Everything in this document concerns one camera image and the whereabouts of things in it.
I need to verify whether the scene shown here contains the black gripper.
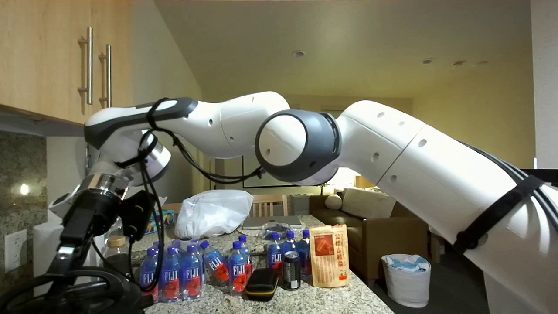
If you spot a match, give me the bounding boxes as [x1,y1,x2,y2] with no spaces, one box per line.
[48,189,124,288]

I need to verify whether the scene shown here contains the blue cap water bottle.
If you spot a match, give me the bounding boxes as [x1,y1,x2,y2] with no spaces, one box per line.
[178,241,206,300]
[264,231,287,272]
[138,243,163,293]
[281,229,299,255]
[295,227,314,279]
[158,241,184,304]
[226,241,253,297]
[199,239,233,286]

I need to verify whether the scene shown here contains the white plastic bag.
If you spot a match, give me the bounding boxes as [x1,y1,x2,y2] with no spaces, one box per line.
[173,189,257,241]

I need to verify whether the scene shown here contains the light wooden upper cabinets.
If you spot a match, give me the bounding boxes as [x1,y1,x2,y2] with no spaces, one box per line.
[0,0,133,128]

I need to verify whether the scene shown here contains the wooden chair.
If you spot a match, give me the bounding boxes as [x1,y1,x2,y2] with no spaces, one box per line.
[250,194,292,220]

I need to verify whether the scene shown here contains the black soda can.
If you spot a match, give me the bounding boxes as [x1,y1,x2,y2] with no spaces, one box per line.
[281,250,304,292]

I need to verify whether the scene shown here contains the orange snack bag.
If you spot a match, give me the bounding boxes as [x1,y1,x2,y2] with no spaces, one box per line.
[309,224,353,290]

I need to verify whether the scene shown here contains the round beige cushion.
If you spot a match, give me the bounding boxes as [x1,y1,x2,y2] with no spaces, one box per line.
[323,192,346,213]

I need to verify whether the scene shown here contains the beige square cushion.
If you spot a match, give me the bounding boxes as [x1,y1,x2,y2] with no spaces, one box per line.
[342,187,398,222]

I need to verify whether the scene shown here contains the brown sofa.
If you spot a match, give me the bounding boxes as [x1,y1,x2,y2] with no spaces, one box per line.
[316,189,433,283]

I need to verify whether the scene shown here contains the white lined trash bin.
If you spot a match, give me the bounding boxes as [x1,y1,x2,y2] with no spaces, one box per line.
[381,253,435,311]

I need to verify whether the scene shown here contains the white wall outlet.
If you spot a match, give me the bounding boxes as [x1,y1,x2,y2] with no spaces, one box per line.
[4,229,30,272]

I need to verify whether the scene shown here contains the metal cabinet handle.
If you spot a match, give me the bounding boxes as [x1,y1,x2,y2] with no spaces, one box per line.
[84,26,96,107]

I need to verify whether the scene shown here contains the black arm strap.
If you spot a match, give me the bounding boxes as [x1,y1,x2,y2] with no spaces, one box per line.
[452,173,546,255]

